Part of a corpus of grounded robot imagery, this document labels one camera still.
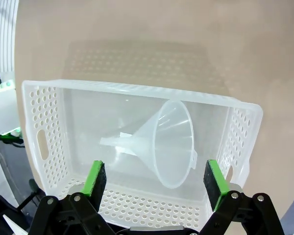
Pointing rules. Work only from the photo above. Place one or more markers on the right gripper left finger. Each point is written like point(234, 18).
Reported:
point(95, 181)

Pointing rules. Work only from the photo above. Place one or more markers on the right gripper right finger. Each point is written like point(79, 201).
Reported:
point(212, 186)

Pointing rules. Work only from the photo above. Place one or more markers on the translucent plastic funnel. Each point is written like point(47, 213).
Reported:
point(147, 139)

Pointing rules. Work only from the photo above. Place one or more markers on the white perforated plastic basket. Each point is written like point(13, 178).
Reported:
point(46, 110)

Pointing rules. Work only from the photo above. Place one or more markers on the white power strip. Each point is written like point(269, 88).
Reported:
point(3, 85)

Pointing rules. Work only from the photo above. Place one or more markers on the aluminium slotted base platform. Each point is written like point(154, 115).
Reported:
point(7, 36)

